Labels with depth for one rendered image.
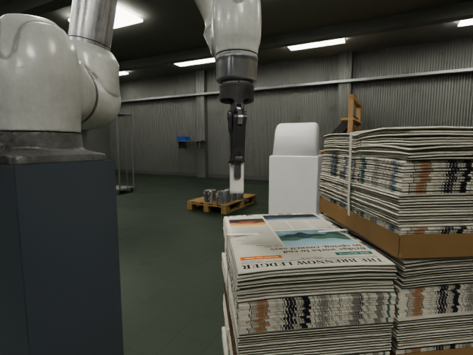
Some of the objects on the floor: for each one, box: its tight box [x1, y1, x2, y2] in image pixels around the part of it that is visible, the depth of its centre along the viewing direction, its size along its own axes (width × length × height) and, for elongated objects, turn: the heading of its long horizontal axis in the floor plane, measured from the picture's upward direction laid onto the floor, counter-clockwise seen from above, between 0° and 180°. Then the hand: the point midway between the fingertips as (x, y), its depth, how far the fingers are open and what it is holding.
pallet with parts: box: [187, 189, 256, 214], centre depth 498 cm, size 114×79×33 cm
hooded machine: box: [269, 123, 323, 214], centre depth 370 cm, size 67×61×131 cm
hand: (236, 177), depth 65 cm, fingers closed
